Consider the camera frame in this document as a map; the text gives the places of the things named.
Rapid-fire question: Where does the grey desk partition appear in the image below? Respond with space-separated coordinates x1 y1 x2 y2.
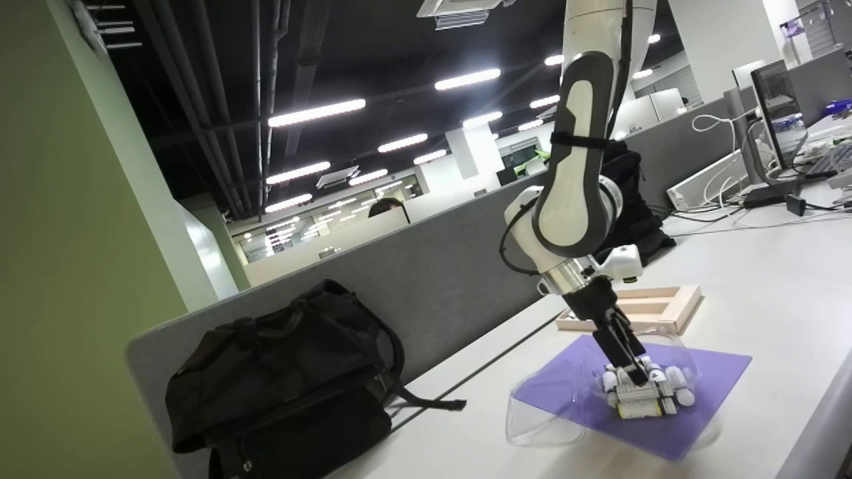
624 95 761 212
124 169 568 479

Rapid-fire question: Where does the purple mat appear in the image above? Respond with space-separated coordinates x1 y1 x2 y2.
512 334 753 462

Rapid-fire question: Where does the monitor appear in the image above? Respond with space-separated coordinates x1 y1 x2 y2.
750 59 811 171

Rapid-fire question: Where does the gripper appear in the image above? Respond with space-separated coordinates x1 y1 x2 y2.
564 275 649 389

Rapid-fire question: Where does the clear plastic bowl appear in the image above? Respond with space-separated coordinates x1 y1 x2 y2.
505 325 704 447

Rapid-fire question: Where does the black bag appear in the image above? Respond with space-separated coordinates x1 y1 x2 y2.
594 141 678 265

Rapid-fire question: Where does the black backpack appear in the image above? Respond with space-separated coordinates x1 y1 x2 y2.
164 279 467 479

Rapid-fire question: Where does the black cable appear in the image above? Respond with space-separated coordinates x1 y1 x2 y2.
656 200 852 235

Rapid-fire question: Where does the white cable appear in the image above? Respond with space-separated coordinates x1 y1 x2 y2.
691 113 756 208

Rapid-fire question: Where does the ceiling air conditioner unit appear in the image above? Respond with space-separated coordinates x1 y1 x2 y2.
417 0 515 31

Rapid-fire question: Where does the white power strip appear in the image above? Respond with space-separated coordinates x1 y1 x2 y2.
666 149 754 213

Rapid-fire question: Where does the wooden box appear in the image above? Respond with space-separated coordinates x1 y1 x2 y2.
555 284 704 336

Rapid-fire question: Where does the keyboard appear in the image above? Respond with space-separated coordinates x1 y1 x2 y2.
804 142 852 182

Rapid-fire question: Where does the person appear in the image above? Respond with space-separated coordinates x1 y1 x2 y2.
367 197 412 225

